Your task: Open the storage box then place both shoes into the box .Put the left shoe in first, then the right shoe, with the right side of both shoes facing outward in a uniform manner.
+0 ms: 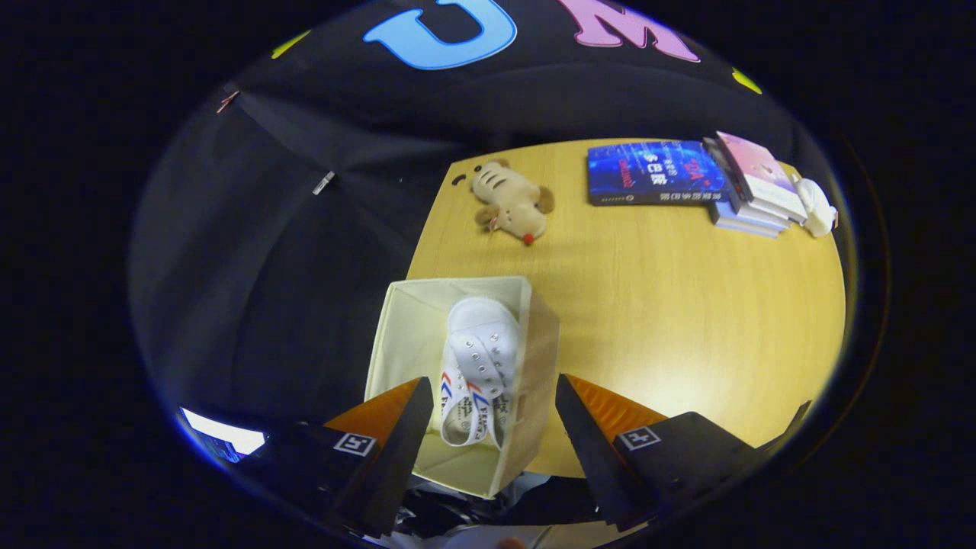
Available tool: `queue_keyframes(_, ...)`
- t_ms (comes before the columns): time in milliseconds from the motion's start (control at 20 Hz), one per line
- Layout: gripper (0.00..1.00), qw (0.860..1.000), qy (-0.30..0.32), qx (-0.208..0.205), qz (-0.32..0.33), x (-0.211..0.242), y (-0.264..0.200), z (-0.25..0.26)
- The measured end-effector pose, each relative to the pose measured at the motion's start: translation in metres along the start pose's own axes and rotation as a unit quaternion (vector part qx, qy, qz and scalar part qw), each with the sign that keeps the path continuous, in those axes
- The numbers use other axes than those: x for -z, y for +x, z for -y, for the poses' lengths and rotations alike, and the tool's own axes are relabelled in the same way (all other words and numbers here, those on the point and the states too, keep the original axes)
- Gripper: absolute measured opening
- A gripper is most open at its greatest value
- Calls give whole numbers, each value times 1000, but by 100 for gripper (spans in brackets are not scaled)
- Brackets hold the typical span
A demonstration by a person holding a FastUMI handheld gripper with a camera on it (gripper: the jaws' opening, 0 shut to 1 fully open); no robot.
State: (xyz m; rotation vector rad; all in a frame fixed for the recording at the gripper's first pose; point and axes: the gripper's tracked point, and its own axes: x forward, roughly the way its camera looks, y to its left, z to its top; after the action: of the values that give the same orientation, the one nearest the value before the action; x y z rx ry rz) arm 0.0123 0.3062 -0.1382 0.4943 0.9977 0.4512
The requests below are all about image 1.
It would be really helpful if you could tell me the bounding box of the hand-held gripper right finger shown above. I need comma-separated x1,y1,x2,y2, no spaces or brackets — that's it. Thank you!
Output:
554,373,763,532

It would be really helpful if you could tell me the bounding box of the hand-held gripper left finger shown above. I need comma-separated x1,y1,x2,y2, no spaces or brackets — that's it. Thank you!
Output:
236,376,434,539

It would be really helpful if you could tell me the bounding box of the beige fabric storage box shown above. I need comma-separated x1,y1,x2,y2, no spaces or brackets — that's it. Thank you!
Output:
364,275,561,500

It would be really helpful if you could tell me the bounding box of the bright screen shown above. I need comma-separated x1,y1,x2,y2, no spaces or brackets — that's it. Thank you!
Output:
179,406,266,458

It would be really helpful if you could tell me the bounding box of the black backdrop cloth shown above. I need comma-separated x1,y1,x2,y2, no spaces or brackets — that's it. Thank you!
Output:
130,0,840,458

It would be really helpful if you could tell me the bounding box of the tan plush dog toy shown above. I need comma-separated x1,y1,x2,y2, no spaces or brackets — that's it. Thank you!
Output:
451,159,555,246

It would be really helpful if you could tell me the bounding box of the light blue book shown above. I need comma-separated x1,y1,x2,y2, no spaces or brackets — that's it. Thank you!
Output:
709,200,790,239

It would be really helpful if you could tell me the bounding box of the dark blue book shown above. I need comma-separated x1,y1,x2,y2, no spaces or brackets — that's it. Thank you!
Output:
586,140,729,207

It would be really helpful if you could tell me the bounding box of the white book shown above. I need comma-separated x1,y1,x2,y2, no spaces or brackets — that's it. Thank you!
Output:
701,137,798,230

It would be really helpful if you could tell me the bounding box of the white plush toy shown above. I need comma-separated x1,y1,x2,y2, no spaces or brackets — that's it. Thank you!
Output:
793,175,840,239

